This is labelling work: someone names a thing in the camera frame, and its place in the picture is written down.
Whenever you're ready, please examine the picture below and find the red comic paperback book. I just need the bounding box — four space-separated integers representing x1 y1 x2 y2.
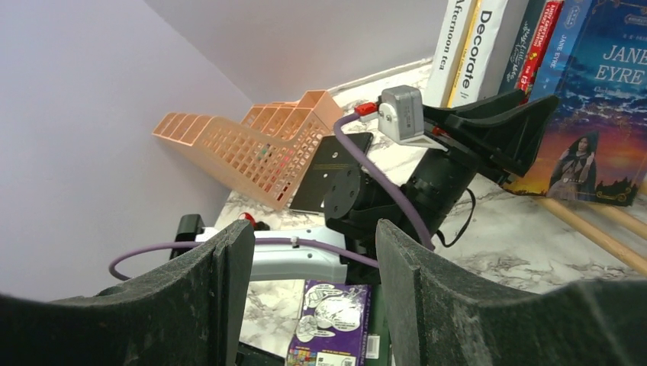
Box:
517 1 563 104

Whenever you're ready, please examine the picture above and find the blue Jane Eyre book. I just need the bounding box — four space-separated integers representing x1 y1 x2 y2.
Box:
507 1 646 207

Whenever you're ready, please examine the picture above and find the dark green thin book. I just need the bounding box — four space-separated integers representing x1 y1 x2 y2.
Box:
365 285 393 366

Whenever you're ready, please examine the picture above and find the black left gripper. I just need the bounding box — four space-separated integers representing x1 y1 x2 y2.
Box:
404 89 559 233

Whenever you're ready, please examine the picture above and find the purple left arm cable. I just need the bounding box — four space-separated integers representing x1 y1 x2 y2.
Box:
108 111 436 282

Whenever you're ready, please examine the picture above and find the black hardcover book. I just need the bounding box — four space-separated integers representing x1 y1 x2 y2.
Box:
288 135 358 215

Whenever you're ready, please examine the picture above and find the purple comic paperback book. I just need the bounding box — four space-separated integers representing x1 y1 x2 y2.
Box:
285 280 372 366

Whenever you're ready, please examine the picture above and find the peach plastic file organizer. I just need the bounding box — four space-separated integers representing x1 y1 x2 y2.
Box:
152 90 344 210

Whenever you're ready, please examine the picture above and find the brown Decorate Furniture book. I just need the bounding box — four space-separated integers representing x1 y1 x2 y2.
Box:
452 0 507 108

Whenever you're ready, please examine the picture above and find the white Afternoon Tea book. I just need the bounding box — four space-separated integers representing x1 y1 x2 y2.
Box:
423 0 478 108

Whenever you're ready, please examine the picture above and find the small red capped object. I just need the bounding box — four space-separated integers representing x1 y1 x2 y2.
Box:
239 212 271 231

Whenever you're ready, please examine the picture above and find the yellow Little Prince book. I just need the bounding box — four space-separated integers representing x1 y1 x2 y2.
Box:
446 0 482 108

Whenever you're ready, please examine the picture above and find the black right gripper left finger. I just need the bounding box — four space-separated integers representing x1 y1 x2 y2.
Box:
1 220 255 365

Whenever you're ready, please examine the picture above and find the Little Women book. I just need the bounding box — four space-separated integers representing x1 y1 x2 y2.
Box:
498 0 546 94

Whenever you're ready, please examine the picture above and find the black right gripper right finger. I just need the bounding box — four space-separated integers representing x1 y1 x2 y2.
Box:
375 220 646 365

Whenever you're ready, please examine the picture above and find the wooden book rack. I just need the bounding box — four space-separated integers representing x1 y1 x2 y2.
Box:
534 197 646 276

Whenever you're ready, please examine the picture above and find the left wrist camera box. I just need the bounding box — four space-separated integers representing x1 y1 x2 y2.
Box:
378 85 447 151

